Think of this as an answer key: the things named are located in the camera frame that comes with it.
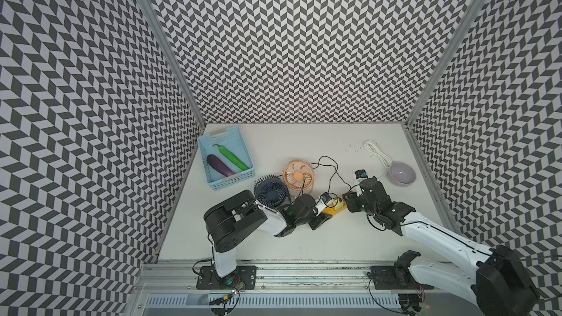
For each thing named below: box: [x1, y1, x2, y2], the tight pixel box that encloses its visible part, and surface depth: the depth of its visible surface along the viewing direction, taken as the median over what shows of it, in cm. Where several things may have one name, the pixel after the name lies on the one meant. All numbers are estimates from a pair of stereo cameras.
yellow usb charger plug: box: [332, 198, 344, 211], surface depth 84 cm
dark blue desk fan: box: [253, 174, 289, 209], surface depth 85 cm
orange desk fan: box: [282, 158, 316, 197], surface depth 92 cm
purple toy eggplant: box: [206, 154, 235, 178], surface depth 103 cm
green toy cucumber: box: [212, 144, 250, 172], surface depth 107 cm
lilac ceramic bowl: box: [387, 161, 418, 187], surface depth 95 cm
